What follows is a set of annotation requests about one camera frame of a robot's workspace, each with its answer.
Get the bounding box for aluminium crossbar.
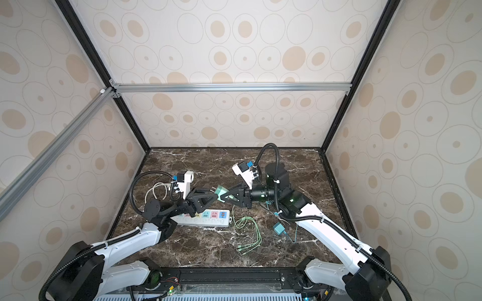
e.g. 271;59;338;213
1;87;114;219
113;82;352;93

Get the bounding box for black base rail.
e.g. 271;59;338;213
67;266;392;301

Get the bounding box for aluminium crossbar left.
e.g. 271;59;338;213
1;87;114;219

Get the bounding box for light green charging cable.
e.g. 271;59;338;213
230;201;263;256

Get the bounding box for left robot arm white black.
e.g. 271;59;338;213
38;171;218;300

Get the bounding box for white power strip cable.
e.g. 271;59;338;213
144;182;169;206

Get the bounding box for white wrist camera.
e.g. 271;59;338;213
232;161;259;189
173;171;194;199

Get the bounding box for aluminium crossbar back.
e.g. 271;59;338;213
113;82;352;93

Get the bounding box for teal plug adapter near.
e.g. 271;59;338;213
273;222;286;235

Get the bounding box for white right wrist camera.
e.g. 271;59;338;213
232;161;259;189

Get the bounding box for light green plug adapter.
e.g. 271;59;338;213
215;186;228;203

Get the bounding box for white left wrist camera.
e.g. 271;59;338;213
173;171;194;199

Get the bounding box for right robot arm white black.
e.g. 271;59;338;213
216;143;412;300

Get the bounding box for white power strip coloured sockets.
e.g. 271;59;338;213
172;209;232;228

